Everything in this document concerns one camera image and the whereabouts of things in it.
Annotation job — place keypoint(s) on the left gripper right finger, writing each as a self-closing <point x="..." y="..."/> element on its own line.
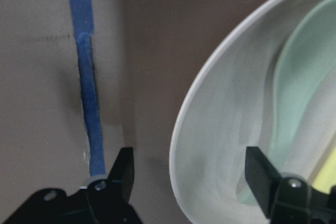
<point x="262" y="178"/>

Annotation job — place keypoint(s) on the pale green plastic spoon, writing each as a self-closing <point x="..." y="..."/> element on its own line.
<point x="298" y="134"/>

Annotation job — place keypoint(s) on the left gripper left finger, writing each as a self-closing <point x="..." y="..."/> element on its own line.
<point x="121" y="177"/>

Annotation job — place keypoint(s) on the white round plate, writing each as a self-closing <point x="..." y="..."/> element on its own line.
<point x="226" y="101"/>

